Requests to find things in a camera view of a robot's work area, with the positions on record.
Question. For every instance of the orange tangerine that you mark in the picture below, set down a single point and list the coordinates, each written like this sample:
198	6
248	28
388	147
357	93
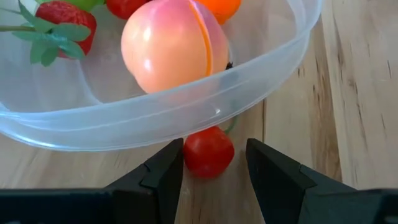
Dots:
222	9

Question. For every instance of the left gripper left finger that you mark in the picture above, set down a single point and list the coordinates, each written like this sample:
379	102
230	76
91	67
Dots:
124	205

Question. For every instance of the small red cherry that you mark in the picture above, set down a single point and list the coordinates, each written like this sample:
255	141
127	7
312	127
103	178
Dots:
208	151

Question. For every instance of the green lime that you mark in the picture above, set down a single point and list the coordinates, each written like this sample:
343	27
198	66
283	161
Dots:
84	2

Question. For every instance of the clear plastic tupperware container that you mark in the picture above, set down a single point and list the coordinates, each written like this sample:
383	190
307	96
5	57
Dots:
124	124

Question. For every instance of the large pink yellow peach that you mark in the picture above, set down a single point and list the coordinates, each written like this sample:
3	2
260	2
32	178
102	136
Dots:
174	43

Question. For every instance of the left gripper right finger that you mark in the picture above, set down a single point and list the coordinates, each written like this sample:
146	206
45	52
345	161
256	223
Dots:
295	199

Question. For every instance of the red strawberry with green leaves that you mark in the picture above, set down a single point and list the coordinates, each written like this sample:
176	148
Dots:
62	12
124	6

